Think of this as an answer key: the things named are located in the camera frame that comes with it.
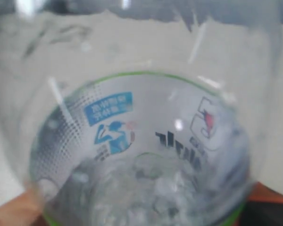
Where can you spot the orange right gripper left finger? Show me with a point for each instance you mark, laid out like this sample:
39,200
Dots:
24,210

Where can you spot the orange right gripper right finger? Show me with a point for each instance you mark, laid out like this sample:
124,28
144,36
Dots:
263,208

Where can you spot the clear plastic water bottle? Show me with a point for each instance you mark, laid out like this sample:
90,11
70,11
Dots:
120,122

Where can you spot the white backdrop cloth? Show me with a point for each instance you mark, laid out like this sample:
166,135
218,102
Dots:
241,12

